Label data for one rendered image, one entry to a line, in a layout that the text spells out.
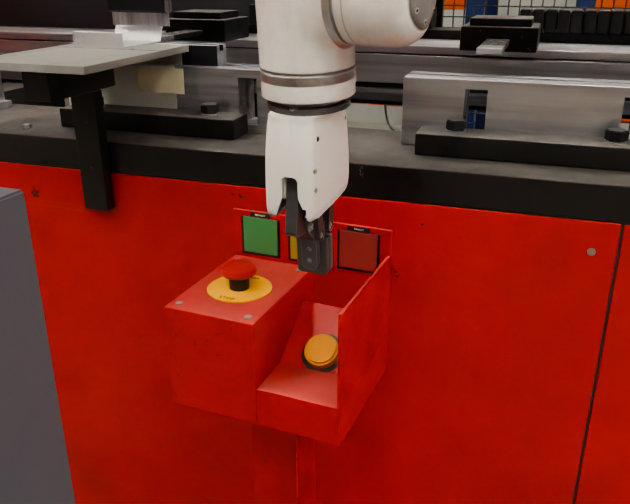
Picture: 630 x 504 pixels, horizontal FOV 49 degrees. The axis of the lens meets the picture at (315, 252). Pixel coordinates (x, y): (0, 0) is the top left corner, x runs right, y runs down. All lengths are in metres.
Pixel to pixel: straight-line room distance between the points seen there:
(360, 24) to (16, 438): 0.37
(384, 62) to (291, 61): 0.68
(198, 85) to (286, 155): 0.51
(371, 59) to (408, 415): 0.61
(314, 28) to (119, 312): 0.70
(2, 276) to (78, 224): 0.74
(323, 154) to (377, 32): 0.12
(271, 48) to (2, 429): 0.36
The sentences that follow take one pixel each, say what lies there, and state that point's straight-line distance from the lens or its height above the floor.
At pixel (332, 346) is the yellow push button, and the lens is 0.76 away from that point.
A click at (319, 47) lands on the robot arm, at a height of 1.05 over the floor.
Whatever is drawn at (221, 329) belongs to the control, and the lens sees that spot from 0.72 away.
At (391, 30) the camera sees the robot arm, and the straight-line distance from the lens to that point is 0.55.
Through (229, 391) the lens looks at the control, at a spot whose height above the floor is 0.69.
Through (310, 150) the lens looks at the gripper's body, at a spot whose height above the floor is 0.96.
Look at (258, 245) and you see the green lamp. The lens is 0.84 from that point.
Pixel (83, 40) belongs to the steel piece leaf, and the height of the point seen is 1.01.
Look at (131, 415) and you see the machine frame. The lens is 1.27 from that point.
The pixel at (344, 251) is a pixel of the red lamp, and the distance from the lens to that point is 0.80.
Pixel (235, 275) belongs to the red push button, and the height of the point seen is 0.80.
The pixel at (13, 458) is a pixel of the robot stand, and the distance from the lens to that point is 0.44.
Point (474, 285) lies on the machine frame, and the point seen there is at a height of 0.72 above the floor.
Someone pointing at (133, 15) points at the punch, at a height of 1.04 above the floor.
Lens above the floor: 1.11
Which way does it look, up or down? 22 degrees down
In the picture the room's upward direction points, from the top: straight up
